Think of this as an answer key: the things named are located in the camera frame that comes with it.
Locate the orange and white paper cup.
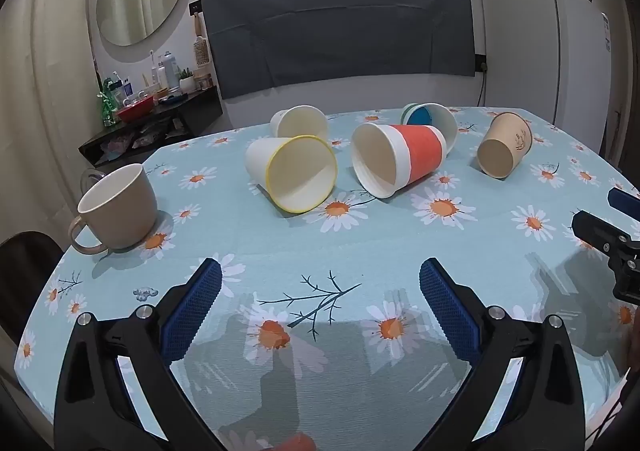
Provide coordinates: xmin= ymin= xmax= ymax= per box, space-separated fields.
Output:
xmin=350 ymin=123 xmax=448 ymax=199

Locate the brown kraft paper cup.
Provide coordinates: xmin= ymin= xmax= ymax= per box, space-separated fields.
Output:
xmin=476 ymin=112 xmax=533 ymax=180

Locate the beige ceramic mug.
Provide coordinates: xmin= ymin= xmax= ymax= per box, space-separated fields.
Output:
xmin=68 ymin=163 xmax=159 ymax=256

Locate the dark grey cloth cover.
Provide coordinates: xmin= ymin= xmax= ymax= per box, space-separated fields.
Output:
xmin=198 ymin=0 xmax=476 ymax=100

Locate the black side shelf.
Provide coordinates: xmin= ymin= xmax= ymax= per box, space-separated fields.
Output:
xmin=78 ymin=85 xmax=224 ymax=169

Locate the white bottle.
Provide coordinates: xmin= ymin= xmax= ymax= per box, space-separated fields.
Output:
xmin=161 ymin=51 xmax=179 ymax=89

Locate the red bowl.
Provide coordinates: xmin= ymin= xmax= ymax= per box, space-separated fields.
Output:
xmin=116 ymin=96 xmax=155 ymax=124

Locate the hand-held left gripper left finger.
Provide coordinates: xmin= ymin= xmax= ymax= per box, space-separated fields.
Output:
xmin=52 ymin=258 xmax=223 ymax=451

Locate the white refrigerator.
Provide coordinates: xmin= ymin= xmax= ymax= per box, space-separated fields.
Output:
xmin=480 ymin=0 xmax=621 ymax=156

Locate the plain white paper cup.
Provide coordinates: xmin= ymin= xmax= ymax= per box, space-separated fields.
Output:
xmin=270 ymin=105 xmax=329 ymax=142

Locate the dark chair back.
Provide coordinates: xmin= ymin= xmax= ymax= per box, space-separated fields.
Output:
xmin=0 ymin=231 xmax=65 ymax=347

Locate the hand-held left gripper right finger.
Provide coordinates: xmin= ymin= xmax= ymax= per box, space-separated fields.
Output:
xmin=419 ymin=258 xmax=587 ymax=451

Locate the daisy print blue tablecloth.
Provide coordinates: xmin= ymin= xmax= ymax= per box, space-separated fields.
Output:
xmin=15 ymin=106 xmax=640 ymax=451

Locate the green bottle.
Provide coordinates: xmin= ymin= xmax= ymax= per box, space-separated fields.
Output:
xmin=98 ymin=78 xmax=119 ymax=128

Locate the wooden hairbrush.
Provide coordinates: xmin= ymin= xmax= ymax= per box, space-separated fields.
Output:
xmin=193 ymin=13 xmax=210 ymax=66

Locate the blue-lined white paper cup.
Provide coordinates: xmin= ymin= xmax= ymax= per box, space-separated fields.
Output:
xmin=401 ymin=103 xmax=459 ymax=154

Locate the beige curtain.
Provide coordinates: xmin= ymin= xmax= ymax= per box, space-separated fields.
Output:
xmin=0 ymin=0 xmax=101 ymax=252

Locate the wall socket with cable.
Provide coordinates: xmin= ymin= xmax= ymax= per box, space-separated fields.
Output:
xmin=474 ymin=54 xmax=489 ymax=108

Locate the yellow-rimmed white paper cup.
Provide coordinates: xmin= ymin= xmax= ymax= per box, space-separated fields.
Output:
xmin=245 ymin=135 xmax=338 ymax=214

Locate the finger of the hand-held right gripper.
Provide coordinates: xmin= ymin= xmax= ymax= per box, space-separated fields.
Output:
xmin=607 ymin=187 xmax=640 ymax=220
xmin=571 ymin=210 xmax=640 ymax=305

